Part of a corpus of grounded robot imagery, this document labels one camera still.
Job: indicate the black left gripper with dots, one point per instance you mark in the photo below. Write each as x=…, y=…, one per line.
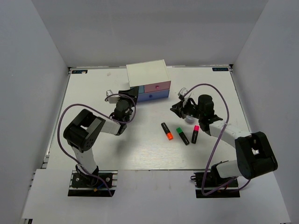
x=132, y=93

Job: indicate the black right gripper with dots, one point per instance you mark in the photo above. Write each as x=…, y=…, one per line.
x=177, y=108

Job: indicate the small light blue drawer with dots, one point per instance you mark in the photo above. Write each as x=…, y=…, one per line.
x=141, y=89

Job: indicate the wide blue drawer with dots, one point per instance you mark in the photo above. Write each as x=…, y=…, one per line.
x=153, y=95

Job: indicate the green capped highlighter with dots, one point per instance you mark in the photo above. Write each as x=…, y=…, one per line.
x=182, y=136

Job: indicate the pink drawer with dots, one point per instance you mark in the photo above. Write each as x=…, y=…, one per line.
x=157, y=87

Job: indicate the white drawer cabinet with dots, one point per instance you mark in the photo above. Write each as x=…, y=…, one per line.
x=147, y=73

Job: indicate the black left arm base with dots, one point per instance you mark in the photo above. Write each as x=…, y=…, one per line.
x=85, y=186

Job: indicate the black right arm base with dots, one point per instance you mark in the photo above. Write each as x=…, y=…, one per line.
x=211, y=183

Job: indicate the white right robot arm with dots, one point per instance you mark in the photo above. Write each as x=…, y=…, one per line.
x=254, y=155

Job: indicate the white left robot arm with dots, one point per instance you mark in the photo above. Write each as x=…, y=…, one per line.
x=83, y=131

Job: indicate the orange capped highlighter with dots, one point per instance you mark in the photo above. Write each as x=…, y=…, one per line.
x=167, y=131

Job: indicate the pink capped highlighter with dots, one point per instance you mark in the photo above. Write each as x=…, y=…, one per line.
x=195, y=134

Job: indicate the right blue corner label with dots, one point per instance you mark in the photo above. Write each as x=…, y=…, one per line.
x=220, y=69

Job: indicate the blue corner label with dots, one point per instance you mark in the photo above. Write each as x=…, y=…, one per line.
x=220, y=69
x=79, y=71

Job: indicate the left blue corner label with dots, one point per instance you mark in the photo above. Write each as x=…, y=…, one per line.
x=79, y=71

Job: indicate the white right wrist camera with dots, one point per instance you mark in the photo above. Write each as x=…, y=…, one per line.
x=184, y=94

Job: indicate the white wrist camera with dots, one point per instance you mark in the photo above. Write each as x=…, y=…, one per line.
x=184, y=94
x=111, y=97

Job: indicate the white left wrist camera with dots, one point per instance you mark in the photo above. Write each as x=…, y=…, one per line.
x=111, y=97

